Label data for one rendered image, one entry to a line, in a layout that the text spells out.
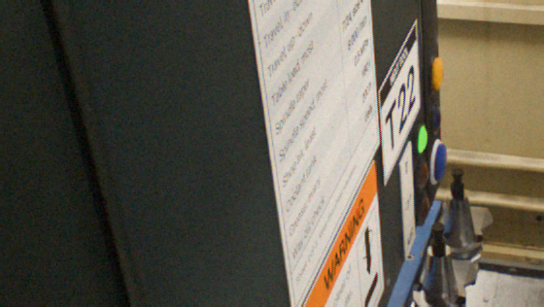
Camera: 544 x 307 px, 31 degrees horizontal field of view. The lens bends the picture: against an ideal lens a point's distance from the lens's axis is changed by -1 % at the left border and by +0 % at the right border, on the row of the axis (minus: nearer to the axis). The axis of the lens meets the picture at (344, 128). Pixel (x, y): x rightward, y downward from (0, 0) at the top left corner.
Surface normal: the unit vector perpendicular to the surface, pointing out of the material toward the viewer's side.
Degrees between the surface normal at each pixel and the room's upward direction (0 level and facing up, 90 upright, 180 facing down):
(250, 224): 90
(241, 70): 90
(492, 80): 90
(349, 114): 90
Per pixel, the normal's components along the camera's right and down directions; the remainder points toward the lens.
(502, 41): -0.29, 0.53
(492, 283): -0.19, -0.53
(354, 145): 0.95, 0.10
